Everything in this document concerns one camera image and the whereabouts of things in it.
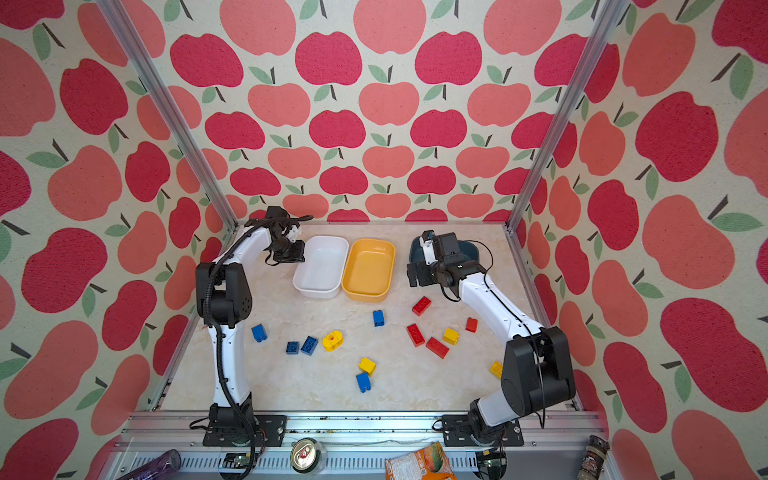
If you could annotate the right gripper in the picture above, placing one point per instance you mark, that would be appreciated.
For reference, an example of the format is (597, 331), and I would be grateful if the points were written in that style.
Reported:
(421, 273)

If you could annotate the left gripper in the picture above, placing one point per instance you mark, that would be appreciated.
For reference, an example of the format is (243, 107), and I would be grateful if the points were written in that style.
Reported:
(298, 255)

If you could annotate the white plastic container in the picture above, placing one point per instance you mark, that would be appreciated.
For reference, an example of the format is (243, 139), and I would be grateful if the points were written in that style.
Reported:
(320, 275)

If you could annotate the small red lego brick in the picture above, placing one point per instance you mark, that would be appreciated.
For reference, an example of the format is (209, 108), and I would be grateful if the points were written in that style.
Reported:
(471, 325)

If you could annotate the yellow lego brick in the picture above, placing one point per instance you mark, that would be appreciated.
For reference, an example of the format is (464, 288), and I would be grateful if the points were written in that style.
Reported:
(497, 369)
(451, 336)
(367, 366)

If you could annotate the dark teal plastic container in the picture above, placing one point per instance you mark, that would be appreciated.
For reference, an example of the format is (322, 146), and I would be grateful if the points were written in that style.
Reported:
(468, 252)

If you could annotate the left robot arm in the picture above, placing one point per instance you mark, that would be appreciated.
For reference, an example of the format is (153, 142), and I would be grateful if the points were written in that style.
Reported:
(224, 302)

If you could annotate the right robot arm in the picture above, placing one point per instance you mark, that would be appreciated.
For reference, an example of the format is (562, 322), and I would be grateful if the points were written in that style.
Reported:
(537, 371)

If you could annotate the yellow plastic container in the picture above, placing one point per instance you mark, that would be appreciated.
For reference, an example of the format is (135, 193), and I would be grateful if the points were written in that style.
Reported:
(369, 269)

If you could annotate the blue lego brick angled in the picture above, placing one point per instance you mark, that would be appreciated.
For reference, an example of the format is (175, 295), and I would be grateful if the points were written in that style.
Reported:
(309, 345)

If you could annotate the small blue lego brick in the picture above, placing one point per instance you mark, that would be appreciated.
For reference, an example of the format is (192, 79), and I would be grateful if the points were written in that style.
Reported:
(292, 348)

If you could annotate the yellow round lego piece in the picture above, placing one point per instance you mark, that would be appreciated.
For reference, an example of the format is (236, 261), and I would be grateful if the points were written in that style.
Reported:
(333, 341)

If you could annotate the yellow lego brick front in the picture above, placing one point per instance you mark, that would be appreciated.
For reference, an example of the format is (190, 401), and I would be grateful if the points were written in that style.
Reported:
(367, 366)

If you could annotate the blue lego brick front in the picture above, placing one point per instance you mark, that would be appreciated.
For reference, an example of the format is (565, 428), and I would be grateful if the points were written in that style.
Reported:
(364, 382)

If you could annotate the orange snack bag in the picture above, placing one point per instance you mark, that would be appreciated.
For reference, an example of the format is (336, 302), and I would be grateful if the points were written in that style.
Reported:
(429, 463)

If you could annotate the black round object front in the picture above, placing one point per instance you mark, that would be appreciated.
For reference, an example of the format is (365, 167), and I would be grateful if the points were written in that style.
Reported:
(491, 464)

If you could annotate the soda can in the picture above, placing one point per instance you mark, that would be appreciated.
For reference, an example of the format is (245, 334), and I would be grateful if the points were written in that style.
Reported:
(308, 456)

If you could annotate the dark spice jar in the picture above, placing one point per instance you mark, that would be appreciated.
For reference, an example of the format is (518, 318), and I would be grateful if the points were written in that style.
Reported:
(594, 458)

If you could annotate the purple bottle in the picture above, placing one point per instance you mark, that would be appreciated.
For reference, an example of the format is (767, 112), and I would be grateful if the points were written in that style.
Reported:
(160, 468)

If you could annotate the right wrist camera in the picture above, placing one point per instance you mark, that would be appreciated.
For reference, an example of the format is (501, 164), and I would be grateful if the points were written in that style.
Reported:
(427, 246)

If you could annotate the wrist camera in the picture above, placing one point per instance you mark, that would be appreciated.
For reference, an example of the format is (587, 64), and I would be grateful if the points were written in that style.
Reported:
(276, 215)
(427, 246)

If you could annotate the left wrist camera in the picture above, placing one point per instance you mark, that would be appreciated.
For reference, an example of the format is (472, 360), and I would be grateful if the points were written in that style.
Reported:
(276, 215)

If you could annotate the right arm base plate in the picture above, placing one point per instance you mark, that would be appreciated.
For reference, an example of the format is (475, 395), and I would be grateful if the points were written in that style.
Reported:
(466, 431)

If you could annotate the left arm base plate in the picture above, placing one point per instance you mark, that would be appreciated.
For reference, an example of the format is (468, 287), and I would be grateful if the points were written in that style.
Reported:
(266, 430)

